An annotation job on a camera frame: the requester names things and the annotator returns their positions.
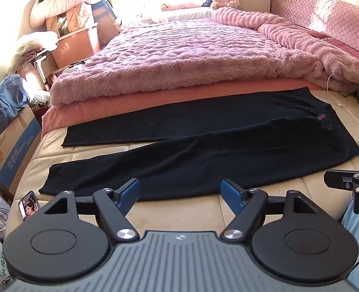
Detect orange storage box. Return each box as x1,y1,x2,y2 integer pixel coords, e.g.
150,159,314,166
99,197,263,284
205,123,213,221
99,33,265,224
50,24,102,69

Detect smartphone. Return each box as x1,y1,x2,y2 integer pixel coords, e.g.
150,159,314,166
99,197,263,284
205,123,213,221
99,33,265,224
18,190,40,222

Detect cardboard box with blue print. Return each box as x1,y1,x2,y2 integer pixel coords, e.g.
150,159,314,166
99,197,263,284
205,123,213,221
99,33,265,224
0,105,43,193

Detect white side table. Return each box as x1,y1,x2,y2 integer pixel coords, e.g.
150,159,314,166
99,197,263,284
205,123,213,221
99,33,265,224
23,48,51,92

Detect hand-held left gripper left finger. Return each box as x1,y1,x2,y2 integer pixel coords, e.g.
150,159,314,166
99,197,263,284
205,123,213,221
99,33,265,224
42,177,142,242

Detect white fluffy cloth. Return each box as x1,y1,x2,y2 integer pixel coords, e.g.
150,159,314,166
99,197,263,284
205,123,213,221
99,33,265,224
8,32,60,73

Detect pink quilted headboard cover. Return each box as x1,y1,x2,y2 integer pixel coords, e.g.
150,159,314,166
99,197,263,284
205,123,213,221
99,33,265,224
270,0,359,64

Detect salmon bed sheet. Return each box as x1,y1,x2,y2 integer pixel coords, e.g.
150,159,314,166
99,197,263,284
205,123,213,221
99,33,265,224
41,77,320,133

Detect black pants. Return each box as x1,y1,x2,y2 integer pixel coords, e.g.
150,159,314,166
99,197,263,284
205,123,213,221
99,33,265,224
39,87,359,203

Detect blue fabric bag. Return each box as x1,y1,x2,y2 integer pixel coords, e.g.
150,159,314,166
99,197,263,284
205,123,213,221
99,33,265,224
0,73,31,142

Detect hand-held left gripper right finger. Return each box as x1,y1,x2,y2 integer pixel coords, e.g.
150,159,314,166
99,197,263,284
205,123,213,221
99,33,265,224
220,178,319,242

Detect blue storage bag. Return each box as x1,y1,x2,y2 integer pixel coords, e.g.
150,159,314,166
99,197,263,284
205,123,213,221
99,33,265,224
90,0,120,47

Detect pink fluffy blanket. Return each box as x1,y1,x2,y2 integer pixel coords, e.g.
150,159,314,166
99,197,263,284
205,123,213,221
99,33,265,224
50,6,359,108

